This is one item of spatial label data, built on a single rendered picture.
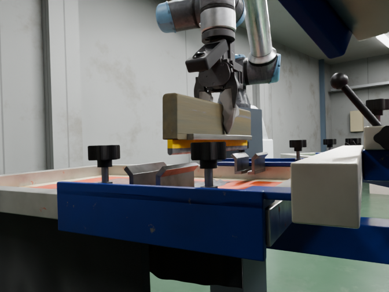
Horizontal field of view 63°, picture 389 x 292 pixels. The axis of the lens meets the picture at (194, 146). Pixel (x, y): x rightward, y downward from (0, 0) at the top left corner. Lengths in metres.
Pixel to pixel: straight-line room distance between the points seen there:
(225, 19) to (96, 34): 3.30
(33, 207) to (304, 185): 0.42
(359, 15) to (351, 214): 0.15
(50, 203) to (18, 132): 2.88
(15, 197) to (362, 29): 0.54
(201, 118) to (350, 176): 0.36
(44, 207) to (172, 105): 0.25
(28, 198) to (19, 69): 2.95
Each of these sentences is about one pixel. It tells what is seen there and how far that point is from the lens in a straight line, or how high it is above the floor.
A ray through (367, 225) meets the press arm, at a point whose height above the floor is 0.92.
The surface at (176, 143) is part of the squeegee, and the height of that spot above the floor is 1.06.
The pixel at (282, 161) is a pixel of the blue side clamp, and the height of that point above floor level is 1.00.
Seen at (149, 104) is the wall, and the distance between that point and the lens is 4.18.
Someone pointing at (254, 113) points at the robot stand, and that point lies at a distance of 1.39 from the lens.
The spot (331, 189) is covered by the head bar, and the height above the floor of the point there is 1.02.
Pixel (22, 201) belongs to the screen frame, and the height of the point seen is 0.97.
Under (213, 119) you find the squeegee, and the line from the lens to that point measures 0.62.
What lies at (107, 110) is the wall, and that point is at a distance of 3.82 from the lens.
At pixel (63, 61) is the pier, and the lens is 3.49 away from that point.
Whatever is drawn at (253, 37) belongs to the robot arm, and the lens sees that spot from 1.29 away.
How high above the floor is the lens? 1.06
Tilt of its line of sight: level
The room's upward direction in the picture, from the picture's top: 2 degrees counter-clockwise
